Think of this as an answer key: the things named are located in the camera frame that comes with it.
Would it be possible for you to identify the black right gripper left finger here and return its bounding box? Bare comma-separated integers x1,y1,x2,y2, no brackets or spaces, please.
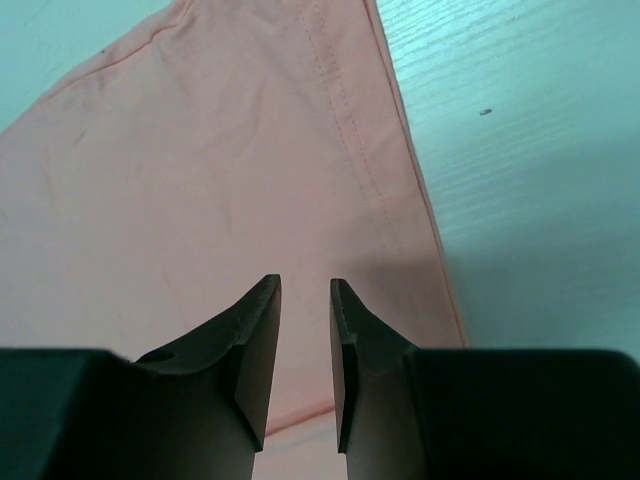
1,274,281,479

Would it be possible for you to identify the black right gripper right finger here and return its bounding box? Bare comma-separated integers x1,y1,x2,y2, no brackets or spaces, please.
330,279,639,479

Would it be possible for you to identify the pink t-shirt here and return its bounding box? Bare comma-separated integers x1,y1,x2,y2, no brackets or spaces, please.
1,1,464,431

